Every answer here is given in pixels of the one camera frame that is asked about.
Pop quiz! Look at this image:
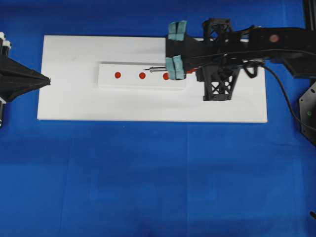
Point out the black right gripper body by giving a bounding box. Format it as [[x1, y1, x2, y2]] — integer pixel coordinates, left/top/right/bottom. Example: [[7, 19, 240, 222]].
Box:
[[194, 18, 262, 101]]

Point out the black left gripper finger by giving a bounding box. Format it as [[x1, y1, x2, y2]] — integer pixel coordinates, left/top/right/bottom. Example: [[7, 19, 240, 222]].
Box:
[[0, 55, 50, 83], [0, 79, 50, 102]]

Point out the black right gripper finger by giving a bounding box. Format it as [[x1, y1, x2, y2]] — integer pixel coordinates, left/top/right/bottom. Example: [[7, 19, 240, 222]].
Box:
[[165, 20, 205, 58], [165, 55, 198, 80]]

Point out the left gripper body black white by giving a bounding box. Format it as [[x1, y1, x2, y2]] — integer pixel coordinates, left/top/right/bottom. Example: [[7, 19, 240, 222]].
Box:
[[0, 31, 12, 129]]

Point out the black soldering iron cable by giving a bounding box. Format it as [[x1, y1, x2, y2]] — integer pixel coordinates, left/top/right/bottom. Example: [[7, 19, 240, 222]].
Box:
[[261, 63, 316, 133]]

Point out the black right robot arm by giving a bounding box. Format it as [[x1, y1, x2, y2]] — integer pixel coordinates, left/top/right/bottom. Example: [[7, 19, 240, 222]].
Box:
[[165, 18, 316, 101]]

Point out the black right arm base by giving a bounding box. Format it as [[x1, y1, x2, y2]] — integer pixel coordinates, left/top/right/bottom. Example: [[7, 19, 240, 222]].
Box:
[[299, 82, 316, 146]]

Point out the large white base board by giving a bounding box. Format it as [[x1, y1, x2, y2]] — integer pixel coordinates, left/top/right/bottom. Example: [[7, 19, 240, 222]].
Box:
[[37, 36, 268, 123]]

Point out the small white marked block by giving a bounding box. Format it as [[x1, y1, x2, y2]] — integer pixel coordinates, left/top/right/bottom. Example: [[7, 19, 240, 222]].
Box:
[[98, 62, 186, 91]]

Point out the blue table mat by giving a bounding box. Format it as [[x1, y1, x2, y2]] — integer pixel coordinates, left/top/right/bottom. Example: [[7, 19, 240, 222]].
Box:
[[0, 0, 316, 237]]

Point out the black aluminium frame post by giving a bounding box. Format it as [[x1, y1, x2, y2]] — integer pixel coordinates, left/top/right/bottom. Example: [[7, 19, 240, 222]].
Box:
[[303, 0, 316, 31]]

